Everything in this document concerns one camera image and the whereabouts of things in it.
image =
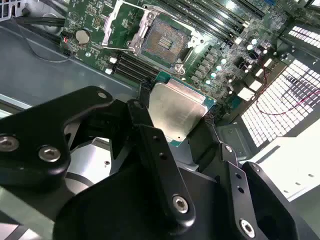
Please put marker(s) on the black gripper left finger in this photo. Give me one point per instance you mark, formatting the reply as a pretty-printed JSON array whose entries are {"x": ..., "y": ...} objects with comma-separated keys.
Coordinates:
[{"x": 37, "y": 130}]

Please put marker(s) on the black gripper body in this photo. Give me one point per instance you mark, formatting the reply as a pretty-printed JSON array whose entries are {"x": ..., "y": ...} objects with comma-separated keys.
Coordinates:
[{"x": 112, "y": 215}]

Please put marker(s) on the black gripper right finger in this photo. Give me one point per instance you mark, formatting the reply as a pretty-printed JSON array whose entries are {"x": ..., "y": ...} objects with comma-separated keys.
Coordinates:
[{"x": 250, "y": 200}]

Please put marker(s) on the silver green CPU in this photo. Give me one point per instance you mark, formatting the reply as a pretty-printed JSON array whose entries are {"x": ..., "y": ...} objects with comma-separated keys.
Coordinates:
[{"x": 175, "y": 107}]

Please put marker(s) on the metal socket cover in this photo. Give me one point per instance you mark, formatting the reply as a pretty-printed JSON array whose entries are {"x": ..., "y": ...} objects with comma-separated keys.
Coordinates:
[{"x": 108, "y": 30}]

